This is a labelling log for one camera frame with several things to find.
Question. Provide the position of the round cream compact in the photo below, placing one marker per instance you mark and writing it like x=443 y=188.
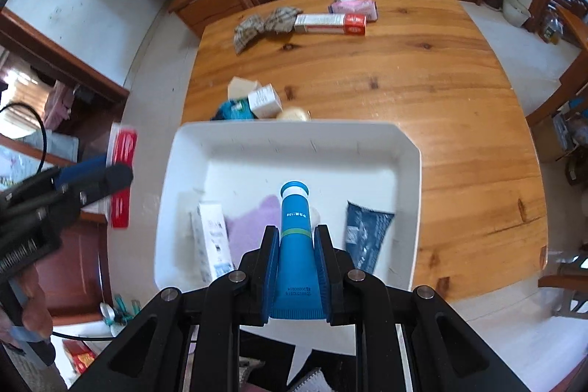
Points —
x=292 y=115

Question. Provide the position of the purple plush toy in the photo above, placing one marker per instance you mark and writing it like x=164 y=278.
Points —
x=250 y=231

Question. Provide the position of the wooden dining table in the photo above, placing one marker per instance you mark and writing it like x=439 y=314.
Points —
x=576 y=29

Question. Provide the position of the dark blue tissue packet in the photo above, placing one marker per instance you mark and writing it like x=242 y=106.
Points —
x=365 y=231

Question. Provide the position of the blue cream tube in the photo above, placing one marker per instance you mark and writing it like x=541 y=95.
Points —
x=296 y=245

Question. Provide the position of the wooden door frame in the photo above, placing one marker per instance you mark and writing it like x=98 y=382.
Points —
x=59 y=52

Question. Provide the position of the pink wipes packet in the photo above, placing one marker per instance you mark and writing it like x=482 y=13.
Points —
x=353 y=8

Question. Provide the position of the person's left hand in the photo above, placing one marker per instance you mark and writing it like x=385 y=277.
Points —
x=34 y=309

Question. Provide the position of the teal foil packet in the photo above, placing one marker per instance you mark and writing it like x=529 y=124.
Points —
x=234 y=110

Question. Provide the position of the beige makeup sponge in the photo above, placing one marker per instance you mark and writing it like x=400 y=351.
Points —
x=241 y=86

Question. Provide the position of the small red white box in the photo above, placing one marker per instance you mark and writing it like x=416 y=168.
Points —
x=124 y=144

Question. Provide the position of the white plastic tray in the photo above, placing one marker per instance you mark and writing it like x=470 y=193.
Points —
x=294 y=153

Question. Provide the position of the plaid fabric bow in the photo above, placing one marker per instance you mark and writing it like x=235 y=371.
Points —
x=264 y=24

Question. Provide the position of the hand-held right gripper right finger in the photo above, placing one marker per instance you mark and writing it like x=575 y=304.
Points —
x=324 y=272

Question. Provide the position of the wooden chair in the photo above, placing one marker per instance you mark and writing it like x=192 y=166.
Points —
x=558 y=102

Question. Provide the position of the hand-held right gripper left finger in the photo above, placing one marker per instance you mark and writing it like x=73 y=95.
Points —
x=271 y=272

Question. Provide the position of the long white red toothpaste box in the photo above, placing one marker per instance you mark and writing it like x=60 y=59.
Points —
x=328 y=23

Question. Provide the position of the small white cube box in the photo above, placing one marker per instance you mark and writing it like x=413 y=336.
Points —
x=265 y=100

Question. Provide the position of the large white cardboard box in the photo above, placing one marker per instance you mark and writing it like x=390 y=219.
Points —
x=213 y=236

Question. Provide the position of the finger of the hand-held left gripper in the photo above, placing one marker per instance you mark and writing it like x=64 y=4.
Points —
x=115 y=177
x=82 y=172

